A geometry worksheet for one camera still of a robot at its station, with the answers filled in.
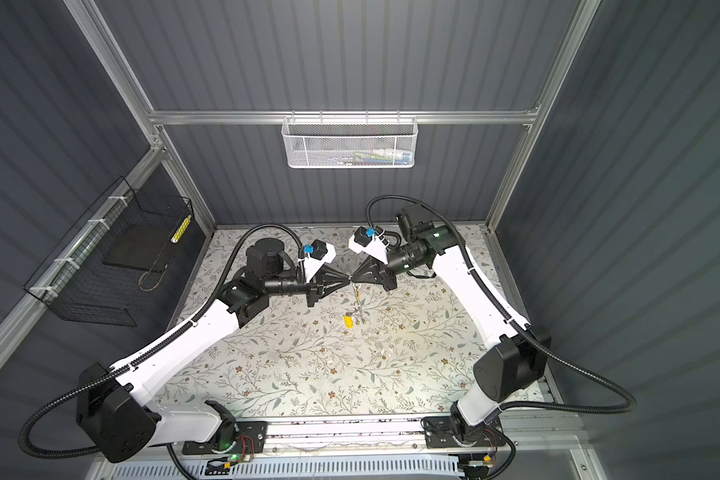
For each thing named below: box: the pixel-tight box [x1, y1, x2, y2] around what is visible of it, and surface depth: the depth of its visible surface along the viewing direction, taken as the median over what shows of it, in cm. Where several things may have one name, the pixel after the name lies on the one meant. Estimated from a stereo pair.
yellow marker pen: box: [170, 214, 192, 244], surface depth 83 cm
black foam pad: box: [102, 223, 178, 272], surface depth 77 cm
